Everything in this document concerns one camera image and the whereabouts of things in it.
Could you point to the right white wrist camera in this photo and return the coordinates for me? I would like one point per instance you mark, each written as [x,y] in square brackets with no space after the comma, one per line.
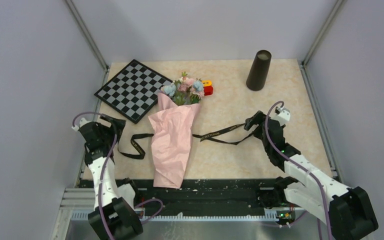
[282,115]

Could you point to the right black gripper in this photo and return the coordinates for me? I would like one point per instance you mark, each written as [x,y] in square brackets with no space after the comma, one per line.
[258,118]

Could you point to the black ribbon with gold lettering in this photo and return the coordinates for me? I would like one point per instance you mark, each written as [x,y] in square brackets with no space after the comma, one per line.
[140,155]

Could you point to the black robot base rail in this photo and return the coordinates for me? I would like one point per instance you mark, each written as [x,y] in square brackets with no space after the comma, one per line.
[211,198]

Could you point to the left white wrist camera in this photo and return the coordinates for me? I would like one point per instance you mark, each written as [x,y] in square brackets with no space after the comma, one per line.
[83,121]

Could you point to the red toy block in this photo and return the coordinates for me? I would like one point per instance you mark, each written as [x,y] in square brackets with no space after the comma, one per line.
[208,90]

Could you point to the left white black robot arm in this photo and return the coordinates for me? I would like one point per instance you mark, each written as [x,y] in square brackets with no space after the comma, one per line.
[113,216]

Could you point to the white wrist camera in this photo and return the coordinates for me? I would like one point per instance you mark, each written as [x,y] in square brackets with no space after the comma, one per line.
[282,115]
[83,121]

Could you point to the pink flower bouquet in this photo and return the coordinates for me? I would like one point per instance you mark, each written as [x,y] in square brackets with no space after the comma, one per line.
[178,106]

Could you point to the dark brown tall vase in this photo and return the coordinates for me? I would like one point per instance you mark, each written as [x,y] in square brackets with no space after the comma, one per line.
[259,70]

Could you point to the white slotted cable duct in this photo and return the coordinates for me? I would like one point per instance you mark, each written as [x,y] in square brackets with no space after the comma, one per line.
[271,215]

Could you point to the black and white checkerboard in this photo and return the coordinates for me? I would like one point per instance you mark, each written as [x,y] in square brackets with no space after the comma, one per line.
[133,91]

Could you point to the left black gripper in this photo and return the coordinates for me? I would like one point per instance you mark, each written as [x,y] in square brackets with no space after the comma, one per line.
[120,125]

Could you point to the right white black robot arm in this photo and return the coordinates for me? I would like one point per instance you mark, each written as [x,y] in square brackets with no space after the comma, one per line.
[346,211]

